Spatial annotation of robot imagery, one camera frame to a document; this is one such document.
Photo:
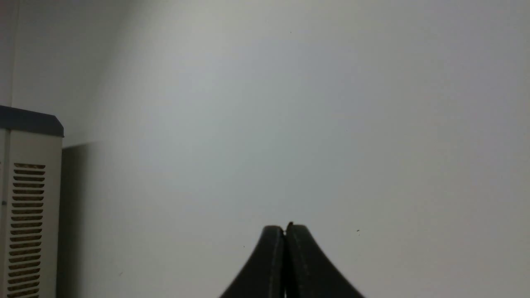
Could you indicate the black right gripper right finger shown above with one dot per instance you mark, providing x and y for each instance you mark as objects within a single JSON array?
[{"x": 308, "y": 272}]

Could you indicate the beige vented cabinet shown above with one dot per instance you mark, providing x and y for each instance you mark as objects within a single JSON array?
[{"x": 31, "y": 147}]

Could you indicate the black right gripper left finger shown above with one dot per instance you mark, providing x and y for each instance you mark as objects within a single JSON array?
[{"x": 261, "y": 275}]

